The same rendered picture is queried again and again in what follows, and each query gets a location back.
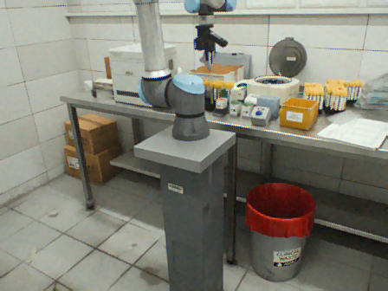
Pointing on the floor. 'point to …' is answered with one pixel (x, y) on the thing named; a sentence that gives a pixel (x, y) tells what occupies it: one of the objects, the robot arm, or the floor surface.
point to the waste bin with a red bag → (278, 229)
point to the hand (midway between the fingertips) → (210, 67)
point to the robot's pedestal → (194, 226)
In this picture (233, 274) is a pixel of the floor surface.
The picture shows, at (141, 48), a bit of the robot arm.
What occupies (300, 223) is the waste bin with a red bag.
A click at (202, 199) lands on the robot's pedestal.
